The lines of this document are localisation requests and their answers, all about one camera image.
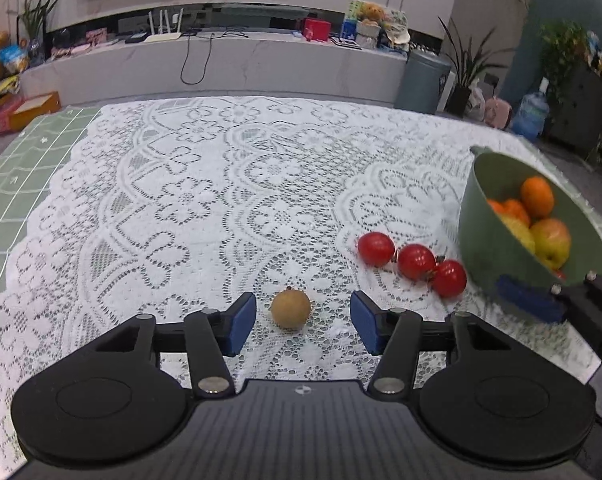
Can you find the bushy potted plant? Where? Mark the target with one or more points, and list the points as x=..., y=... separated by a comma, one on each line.
x=563, y=47

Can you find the dark storage cabinet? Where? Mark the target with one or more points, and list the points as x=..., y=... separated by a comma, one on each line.
x=586, y=110

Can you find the green checked mat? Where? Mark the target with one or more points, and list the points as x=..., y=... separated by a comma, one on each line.
x=21, y=170

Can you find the pink bag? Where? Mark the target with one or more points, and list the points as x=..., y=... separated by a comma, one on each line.
x=498, y=112

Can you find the orange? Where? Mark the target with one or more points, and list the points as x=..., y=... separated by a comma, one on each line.
x=516, y=210
x=537, y=195
x=496, y=206

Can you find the red tomato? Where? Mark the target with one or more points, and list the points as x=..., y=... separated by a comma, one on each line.
x=449, y=278
x=376, y=249
x=416, y=261

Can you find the blue snack bag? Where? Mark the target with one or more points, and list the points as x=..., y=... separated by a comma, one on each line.
x=13, y=57

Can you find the brown kiwi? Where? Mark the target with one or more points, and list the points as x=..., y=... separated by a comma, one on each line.
x=291, y=308

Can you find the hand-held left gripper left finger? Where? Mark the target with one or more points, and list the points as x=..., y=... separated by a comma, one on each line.
x=242, y=322

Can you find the brown plush toy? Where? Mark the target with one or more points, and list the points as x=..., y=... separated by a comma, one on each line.
x=372, y=12

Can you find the white bag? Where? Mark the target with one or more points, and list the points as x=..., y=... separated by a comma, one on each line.
x=475, y=102

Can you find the green plastic bowl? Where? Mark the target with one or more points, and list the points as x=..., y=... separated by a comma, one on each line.
x=491, y=240

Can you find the yellow green citrus fruit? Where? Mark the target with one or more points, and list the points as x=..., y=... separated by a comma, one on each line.
x=518, y=232

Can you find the white lace tablecloth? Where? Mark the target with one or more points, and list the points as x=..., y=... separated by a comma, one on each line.
x=206, y=185

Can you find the long-leaf potted plant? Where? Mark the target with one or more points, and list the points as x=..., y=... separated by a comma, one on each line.
x=468, y=65

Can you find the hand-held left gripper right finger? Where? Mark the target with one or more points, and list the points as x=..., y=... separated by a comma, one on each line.
x=363, y=320

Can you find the orange box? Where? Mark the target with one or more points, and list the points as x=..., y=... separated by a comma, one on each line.
x=33, y=110

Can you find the red yellow apple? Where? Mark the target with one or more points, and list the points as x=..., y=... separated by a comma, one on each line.
x=551, y=240

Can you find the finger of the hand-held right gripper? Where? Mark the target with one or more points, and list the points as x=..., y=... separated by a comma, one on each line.
x=528, y=300

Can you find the green potted plant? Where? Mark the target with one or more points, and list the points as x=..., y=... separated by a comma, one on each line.
x=38, y=25

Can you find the grey trash bin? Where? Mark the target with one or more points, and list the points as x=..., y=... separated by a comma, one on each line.
x=421, y=82

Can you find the blue water bottle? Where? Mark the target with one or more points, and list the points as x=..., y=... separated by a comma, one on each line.
x=530, y=115

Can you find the red box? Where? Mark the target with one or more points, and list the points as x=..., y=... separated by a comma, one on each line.
x=317, y=29

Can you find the white router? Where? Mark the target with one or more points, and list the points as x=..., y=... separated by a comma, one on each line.
x=163, y=35

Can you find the grey television cabinet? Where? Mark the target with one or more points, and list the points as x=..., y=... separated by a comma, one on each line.
x=256, y=70

